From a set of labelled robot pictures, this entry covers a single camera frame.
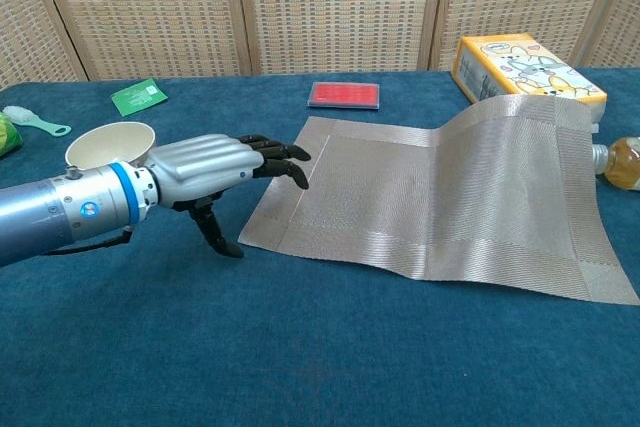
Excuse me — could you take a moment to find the yellow green tissue pack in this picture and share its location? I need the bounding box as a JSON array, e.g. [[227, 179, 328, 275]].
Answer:
[[0, 112, 25, 159]]

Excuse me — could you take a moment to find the white ceramic bowl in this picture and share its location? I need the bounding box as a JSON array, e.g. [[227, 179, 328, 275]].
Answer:
[[64, 121, 157, 171]]

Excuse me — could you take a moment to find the beige woven placemat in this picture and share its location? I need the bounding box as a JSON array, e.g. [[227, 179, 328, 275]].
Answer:
[[237, 95, 640, 307]]

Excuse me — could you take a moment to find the red flat card case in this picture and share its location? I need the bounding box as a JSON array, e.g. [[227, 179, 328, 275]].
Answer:
[[306, 81, 383, 113]]

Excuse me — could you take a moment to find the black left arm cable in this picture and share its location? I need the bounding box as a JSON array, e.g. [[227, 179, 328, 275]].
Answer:
[[44, 229, 134, 256]]

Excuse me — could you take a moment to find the orange corgi print tissue pack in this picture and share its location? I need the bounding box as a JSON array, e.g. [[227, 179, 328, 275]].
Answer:
[[452, 32, 609, 134]]

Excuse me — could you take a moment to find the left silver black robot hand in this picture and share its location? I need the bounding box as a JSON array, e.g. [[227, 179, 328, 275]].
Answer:
[[144, 133, 312, 259]]

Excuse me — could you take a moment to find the woven wooden folding screen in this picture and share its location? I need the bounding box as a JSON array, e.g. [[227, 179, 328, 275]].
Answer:
[[0, 0, 640, 91]]

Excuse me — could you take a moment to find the mint green brush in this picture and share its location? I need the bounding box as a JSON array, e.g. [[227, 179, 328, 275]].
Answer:
[[2, 105, 72, 138]]

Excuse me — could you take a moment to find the tea bottle with white cap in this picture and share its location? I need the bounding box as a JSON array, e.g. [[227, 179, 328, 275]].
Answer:
[[592, 136, 640, 192]]

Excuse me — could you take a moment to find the blue velvet tablecloth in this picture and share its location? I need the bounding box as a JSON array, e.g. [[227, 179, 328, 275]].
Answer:
[[0, 66, 640, 427]]

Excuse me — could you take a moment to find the green sachet packet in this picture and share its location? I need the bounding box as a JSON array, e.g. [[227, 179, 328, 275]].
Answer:
[[110, 78, 169, 118]]

